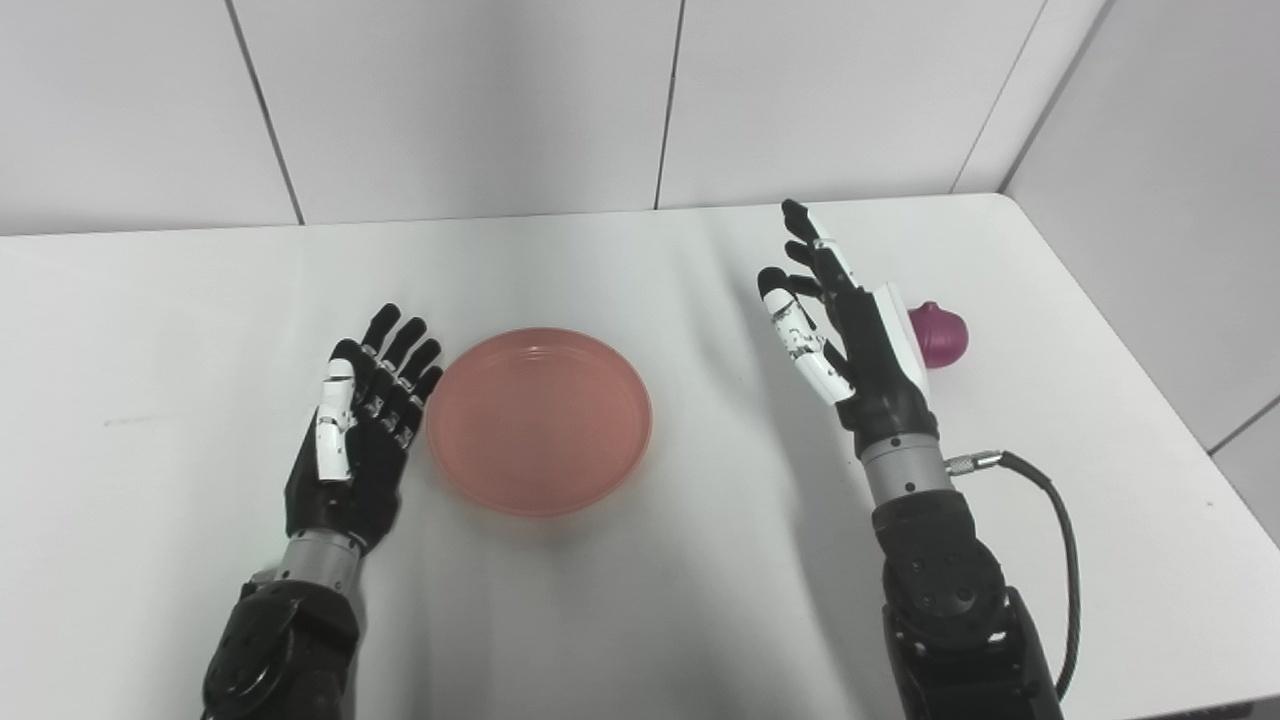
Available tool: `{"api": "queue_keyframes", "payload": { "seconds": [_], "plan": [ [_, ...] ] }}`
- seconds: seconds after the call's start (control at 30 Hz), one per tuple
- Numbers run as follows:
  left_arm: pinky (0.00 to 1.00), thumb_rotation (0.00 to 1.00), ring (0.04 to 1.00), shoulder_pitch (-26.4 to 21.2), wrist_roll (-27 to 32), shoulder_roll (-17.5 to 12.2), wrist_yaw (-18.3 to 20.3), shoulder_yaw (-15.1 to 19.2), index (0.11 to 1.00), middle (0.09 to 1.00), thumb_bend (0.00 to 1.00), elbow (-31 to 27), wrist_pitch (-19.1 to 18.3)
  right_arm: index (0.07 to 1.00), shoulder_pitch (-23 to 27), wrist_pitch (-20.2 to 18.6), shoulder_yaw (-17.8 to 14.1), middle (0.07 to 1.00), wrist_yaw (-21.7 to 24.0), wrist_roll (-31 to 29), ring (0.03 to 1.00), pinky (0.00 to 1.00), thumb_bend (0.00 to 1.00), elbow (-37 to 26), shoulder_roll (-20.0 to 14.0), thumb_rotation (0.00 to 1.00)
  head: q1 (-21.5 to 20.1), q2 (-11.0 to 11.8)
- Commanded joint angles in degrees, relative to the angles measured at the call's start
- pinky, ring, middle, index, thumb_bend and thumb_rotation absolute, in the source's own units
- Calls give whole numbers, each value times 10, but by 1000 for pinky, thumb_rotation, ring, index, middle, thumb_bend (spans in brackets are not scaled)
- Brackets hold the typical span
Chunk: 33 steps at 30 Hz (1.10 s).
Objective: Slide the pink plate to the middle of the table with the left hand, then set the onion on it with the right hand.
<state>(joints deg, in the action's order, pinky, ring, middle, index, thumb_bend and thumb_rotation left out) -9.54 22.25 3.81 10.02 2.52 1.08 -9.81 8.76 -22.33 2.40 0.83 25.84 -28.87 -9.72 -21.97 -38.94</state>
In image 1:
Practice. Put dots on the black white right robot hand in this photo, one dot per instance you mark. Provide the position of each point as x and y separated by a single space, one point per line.
880 380

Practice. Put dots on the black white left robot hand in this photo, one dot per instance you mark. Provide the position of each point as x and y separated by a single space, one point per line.
365 480

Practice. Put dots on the pink plastic plate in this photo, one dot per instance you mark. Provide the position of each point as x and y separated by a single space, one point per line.
540 420

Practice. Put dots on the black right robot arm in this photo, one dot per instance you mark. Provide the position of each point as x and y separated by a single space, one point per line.
950 600

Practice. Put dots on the purple red onion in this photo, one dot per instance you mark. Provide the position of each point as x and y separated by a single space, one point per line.
943 338

